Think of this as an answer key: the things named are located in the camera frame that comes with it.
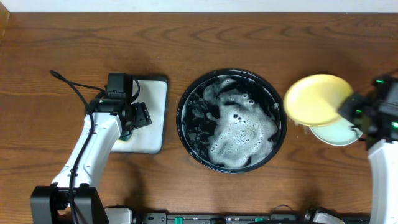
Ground green yellow sponge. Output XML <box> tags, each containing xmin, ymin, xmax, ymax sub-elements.
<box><xmin>118</xmin><ymin>131</ymin><xmax>132</xmax><ymax>141</ymax></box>

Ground mint plate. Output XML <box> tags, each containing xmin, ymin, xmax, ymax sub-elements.
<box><xmin>310</xmin><ymin>118</ymin><xmax>363</xmax><ymax>146</ymax></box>

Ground yellow plate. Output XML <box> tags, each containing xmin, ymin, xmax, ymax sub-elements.
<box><xmin>284</xmin><ymin>74</ymin><xmax>353</xmax><ymax>126</ymax></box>

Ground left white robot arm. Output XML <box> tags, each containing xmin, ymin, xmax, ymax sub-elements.
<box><xmin>30</xmin><ymin>98</ymin><xmax>152</xmax><ymax>223</ymax></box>

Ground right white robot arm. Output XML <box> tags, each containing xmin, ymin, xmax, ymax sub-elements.
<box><xmin>310</xmin><ymin>93</ymin><xmax>397</xmax><ymax>224</ymax></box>

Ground white rectangular sponge tray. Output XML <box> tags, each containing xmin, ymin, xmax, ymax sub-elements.
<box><xmin>111</xmin><ymin>74</ymin><xmax>168</xmax><ymax>154</ymax></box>

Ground black round tray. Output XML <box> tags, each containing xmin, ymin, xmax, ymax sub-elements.
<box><xmin>176</xmin><ymin>68</ymin><xmax>287</xmax><ymax>174</ymax></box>

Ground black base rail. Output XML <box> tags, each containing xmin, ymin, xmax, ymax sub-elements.
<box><xmin>132</xmin><ymin>204</ymin><xmax>371</xmax><ymax>224</ymax></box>

